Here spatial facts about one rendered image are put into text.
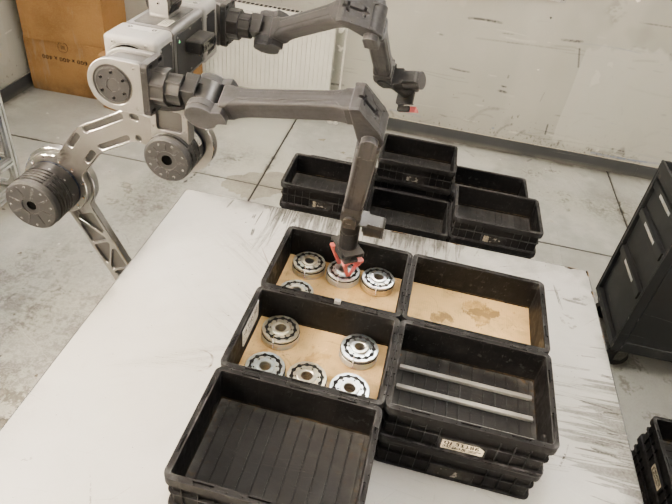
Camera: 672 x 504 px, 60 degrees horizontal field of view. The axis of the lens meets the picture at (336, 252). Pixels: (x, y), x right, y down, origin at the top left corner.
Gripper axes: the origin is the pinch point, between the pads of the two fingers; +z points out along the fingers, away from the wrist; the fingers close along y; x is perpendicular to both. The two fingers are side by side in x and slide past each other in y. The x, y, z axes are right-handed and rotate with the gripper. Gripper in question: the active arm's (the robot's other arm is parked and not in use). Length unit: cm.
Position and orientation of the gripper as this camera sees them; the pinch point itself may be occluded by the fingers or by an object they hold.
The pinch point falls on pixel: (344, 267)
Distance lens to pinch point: 179.9
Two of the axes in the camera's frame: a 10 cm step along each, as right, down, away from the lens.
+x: -9.0, 1.8, -3.9
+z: -1.1, 7.7, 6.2
